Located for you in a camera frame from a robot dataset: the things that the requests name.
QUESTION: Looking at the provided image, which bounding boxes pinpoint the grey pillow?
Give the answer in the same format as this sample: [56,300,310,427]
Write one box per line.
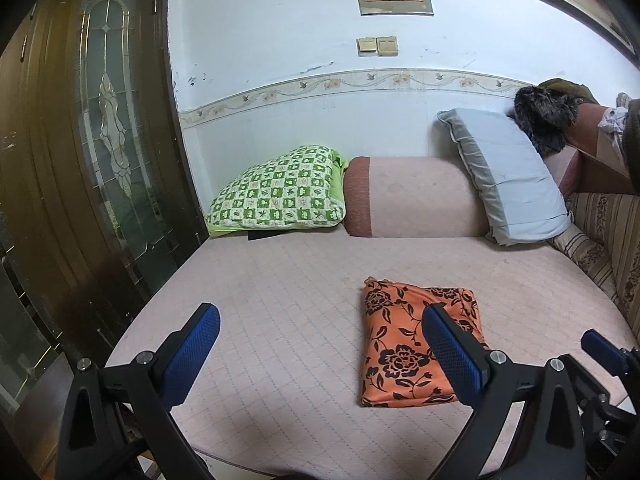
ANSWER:
[436,107,573,247]

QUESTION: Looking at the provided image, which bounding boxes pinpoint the olive garment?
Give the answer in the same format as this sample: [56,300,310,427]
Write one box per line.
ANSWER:
[537,78,598,106]

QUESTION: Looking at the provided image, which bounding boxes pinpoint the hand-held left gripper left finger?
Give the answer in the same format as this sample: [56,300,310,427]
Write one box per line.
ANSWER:
[55,302,222,480]

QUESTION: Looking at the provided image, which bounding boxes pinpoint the green checkered pillow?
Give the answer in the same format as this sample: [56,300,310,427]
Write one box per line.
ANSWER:
[205,145,348,237]

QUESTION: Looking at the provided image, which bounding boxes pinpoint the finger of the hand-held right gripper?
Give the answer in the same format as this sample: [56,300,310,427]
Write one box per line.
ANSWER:
[581,329,626,376]

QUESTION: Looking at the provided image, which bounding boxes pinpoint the orange floral shirt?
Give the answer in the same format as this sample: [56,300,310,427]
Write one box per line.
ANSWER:
[359,276,488,408]

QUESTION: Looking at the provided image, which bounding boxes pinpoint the pink bolster cushion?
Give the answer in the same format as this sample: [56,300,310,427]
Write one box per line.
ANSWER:
[343,156,488,238]

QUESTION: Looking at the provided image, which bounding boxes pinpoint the wooden door with stained glass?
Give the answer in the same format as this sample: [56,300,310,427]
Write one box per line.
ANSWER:
[0,0,208,361]

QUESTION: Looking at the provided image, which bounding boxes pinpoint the striped sofa cushion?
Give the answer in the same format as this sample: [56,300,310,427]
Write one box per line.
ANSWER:
[547,192,640,341]

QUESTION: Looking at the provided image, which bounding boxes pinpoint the brown sofa backrest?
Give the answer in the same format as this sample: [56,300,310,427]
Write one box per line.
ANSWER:
[560,102,640,196]

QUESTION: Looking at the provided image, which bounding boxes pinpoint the white cloth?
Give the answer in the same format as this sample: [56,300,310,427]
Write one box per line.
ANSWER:
[597,105,628,136]

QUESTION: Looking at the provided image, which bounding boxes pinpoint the dark fur-trimmed garment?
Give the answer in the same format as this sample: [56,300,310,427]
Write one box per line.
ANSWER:
[512,85,586,157]

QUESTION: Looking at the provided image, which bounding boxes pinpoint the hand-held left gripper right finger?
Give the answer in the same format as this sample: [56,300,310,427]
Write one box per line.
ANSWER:
[421,302,586,480]

